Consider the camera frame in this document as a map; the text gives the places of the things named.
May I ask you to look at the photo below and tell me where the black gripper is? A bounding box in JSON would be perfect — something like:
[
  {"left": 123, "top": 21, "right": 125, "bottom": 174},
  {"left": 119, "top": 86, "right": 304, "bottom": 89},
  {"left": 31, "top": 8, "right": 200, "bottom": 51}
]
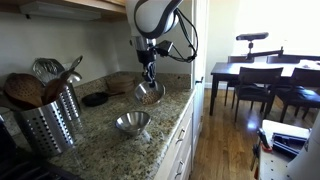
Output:
[{"left": 137, "top": 50, "right": 156, "bottom": 84}]

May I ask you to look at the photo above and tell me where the steel bowl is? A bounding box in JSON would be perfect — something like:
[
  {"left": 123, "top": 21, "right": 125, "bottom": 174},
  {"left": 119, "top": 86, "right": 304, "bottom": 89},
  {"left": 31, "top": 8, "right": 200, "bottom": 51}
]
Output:
[
  {"left": 134, "top": 81, "right": 165, "bottom": 106},
  {"left": 115, "top": 111, "right": 151, "bottom": 136}
]

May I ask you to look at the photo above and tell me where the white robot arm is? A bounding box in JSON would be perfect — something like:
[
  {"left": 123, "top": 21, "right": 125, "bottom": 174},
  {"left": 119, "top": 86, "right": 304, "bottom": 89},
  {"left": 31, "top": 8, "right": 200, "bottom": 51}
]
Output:
[{"left": 125, "top": 0, "right": 182, "bottom": 84}]

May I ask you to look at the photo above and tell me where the steel bowl on counter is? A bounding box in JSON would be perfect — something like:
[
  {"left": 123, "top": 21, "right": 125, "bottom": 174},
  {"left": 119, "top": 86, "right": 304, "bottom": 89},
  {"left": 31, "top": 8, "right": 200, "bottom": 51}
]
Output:
[{"left": 115, "top": 111, "right": 151, "bottom": 136}]

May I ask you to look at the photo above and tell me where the stack of wooden plates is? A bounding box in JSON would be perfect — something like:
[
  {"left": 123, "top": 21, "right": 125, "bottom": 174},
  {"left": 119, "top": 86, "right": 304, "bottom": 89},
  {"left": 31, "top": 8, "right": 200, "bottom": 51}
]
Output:
[{"left": 107, "top": 75, "right": 135, "bottom": 92}]

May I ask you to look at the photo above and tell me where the dark wooden dining table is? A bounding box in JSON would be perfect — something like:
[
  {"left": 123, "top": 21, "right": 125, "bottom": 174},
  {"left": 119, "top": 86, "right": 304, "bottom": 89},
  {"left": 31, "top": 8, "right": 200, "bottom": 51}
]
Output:
[{"left": 209, "top": 60, "right": 320, "bottom": 115}]

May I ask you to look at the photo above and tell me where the white door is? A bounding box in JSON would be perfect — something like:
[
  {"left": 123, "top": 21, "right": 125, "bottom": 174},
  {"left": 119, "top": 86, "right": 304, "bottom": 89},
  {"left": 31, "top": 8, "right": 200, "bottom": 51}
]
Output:
[{"left": 193, "top": 0, "right": 209, "bottom": 147}]

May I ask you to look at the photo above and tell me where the small perforated steel utensil holder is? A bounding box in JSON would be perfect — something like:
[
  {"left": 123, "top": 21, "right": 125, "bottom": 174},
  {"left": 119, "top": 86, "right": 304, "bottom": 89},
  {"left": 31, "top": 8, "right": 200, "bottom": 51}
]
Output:
[{"left": 60, "top": 83, "right": 81, "bottom": 120}]

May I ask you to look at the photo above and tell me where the steel slotted spatula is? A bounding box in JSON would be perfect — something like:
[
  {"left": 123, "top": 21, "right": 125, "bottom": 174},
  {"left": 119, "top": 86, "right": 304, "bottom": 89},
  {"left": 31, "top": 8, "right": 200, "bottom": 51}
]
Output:
[{"left": 33, "top": 58, "right": 65, "bottom": 84}]

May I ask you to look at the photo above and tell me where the dark dining chair front left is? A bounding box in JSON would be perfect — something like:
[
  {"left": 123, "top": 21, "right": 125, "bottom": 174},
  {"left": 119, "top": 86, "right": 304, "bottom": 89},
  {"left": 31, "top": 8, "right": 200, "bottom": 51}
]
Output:
[{"left": 234, "top": 67, "right": 283, "bottom": 121}]

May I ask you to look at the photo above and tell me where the dark dining chair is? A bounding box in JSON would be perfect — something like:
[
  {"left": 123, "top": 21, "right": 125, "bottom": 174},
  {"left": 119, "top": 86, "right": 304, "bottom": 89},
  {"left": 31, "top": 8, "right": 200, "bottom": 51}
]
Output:
[
  {"left": 234, "top": 67, "right": 283, "bottom": 121},
  {"left": 276, "top": 68, "right": 320, "bottom": 122}
]

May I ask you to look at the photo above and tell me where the light wooden drawer cabinet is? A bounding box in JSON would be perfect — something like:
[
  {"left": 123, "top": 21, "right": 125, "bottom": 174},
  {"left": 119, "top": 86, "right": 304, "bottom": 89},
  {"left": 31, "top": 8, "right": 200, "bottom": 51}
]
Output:
[{"left": 153, "top": 100, "right": 193, "bottom": 180}]

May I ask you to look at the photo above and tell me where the large perforated steel utensil holder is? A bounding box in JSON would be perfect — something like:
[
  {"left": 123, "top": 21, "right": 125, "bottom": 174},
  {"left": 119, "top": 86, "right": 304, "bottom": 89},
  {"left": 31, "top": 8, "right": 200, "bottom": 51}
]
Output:
[{"left": 13, "top": 101, "right": 73, "bottom": 157}]

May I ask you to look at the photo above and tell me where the wooden slotted spoon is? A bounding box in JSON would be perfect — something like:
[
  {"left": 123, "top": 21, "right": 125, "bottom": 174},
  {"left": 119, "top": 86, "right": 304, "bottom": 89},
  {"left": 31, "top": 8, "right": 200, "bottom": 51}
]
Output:
[{"left": 4, "top": 73, "right": 43, "bottom": 107}]

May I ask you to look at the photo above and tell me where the black clamp on workbench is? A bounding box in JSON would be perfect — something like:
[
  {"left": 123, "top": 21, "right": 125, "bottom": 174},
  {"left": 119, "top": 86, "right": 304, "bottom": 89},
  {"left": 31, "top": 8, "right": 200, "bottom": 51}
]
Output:
[{"left": 250, "top": 128, "right": 272, "bottom": 170}]

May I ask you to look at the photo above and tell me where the dark dining chair front right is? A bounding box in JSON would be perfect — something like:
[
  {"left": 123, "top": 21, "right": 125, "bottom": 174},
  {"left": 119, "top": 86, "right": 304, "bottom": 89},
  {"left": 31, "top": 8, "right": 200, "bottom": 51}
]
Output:
[{"left": 276, "top": 68, "right": 320, "bottom": 122}]

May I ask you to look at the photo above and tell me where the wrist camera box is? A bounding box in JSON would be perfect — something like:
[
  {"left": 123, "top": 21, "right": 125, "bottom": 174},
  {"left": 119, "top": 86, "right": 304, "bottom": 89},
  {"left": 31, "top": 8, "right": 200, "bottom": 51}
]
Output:
[{"left": 156, "top": 40, "right": 173, "bottom": 56}]

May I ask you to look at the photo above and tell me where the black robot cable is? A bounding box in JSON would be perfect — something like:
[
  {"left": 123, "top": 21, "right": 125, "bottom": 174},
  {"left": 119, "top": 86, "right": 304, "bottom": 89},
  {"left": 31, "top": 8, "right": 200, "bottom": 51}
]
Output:
[{"left": 156, "top": 8, "right": 199, "bottom": 64}]

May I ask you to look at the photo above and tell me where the black door lever handle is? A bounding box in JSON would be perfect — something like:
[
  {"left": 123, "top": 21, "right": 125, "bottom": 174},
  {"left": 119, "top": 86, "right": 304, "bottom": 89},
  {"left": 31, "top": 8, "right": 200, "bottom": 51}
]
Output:
[{"left": 195, "top": 77, "right": 204, "bottom": 84}]

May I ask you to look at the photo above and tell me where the top drawer handle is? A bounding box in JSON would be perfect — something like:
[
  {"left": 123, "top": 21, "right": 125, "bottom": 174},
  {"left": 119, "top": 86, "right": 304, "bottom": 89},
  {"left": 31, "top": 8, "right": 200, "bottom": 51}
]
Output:
[{"left": 175, "top": 128, "right": 185, "bottom": 144}]

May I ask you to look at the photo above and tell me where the drawer handle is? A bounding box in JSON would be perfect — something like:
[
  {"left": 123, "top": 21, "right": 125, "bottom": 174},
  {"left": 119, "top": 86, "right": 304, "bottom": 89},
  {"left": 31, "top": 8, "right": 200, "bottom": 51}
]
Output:
[
  {"left": 175, "top": 128, "right": 185, "bottom": 144},
  {"left": 174, "top": 160, "right": 184, "bottom": 179}
]

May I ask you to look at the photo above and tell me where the black camera on stand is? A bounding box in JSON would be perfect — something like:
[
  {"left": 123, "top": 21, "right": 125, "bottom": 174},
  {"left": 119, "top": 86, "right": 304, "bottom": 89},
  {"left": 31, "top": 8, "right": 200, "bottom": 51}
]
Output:
[{"left": 236, "top": 32, "right": 284, "bottom": 60}]

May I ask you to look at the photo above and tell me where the middle drawer handle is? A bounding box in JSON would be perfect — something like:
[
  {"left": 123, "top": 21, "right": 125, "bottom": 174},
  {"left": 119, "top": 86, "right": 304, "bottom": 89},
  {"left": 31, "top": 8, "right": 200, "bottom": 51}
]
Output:
[{"left": 174, "top": 160, "right": 184, "bottom": 179}]

